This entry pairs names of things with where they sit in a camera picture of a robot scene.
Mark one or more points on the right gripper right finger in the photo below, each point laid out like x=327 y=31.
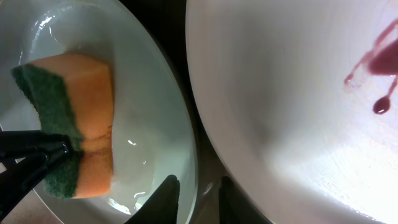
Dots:
x=234 y=208

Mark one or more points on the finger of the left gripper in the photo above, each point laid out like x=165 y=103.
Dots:
x=29 y=156

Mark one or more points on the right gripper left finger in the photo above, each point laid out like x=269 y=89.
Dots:
x=162 y=206

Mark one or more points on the light blue stained plate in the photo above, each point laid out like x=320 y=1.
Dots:
x=152 y=132

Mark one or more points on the orange green scrub sponge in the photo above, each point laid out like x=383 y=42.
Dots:
x=73 y=96

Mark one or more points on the large brown serving tray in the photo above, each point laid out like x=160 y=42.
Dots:
x=165 y=22

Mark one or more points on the white plate with red sauce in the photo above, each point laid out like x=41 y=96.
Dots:
x=292 y=108

